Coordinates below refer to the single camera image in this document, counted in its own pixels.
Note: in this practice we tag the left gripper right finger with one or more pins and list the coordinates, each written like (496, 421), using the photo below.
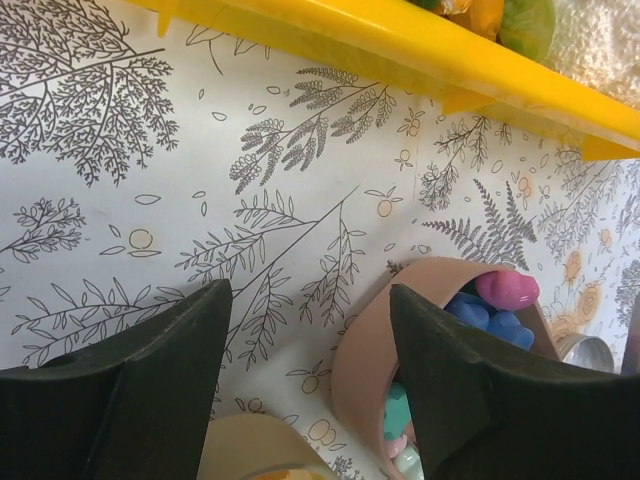
(485, 409)

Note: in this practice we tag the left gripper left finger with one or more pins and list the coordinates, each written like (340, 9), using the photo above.
(133, 406)

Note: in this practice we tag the pink tray colourful candies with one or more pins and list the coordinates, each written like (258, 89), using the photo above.
(366, 360)

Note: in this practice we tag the beige tray gummy candies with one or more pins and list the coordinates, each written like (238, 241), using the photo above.
(258, 446)

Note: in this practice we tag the silver jar lid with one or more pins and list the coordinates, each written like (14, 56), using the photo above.
(589, 352)

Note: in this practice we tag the yellow plastic bin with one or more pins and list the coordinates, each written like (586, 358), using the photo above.
(402, 45)

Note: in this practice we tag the white cauliflower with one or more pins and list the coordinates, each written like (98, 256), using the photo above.
(596, 43)

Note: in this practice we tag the orange yellow pepper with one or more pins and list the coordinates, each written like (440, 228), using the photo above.
(482, 17)

